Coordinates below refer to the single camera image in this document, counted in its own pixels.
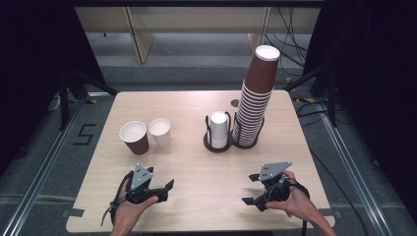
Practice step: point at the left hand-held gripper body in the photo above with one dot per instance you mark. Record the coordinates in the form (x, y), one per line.
(141, 180)

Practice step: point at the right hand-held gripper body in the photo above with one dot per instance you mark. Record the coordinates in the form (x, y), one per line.
(273, 170)

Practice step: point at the single brown paper cup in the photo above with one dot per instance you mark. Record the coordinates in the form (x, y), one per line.
(137, 146)

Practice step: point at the single white paper cup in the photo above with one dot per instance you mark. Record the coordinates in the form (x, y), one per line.
(160, 134)

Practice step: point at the dark brown cup holder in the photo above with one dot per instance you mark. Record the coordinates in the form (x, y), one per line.
(214, 149)

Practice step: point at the stack of brown paper cups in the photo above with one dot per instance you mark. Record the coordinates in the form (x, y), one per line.
(250, 118)

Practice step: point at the stack of white paper cups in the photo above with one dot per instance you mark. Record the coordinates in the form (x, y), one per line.
(219, 131)

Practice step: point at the person's left hand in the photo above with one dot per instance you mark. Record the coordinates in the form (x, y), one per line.
(126, 213)

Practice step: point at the person's right hand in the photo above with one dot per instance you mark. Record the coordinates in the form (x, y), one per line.
(298, 205)

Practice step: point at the dark round table grommet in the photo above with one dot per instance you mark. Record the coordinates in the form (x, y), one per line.
(235, 103)

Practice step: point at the yellow black floor tape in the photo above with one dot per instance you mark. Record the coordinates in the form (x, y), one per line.
(91, 101)

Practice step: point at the black metal stand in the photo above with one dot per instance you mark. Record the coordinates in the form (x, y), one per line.
(64, 101)
(331, 98)

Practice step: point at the beige wooden background desk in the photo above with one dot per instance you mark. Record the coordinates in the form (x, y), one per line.
(196, 19)

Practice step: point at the black curtain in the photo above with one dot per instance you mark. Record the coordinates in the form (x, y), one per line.
(387, 49)
(26, 49)

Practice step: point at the aluminium floor rail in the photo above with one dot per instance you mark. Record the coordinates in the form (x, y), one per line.
(36, 187)
(360, 187)

